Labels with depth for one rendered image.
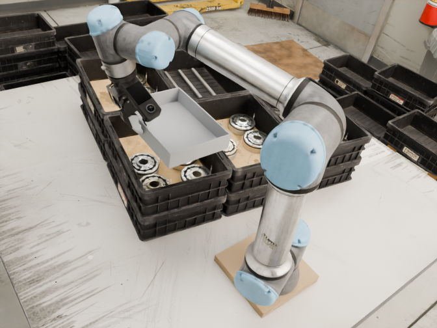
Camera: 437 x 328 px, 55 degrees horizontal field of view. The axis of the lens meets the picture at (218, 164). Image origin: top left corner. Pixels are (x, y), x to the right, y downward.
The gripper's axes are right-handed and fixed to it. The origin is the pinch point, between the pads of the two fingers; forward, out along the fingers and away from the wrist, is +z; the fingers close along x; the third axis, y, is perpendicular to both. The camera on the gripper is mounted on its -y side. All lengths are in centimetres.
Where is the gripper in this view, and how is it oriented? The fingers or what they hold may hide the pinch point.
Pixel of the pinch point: (144, 130)
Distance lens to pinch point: 118.0
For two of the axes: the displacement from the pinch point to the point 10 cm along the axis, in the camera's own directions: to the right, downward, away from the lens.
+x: -7.6, 5.5, -3.4
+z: 0.9, 6.1, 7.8
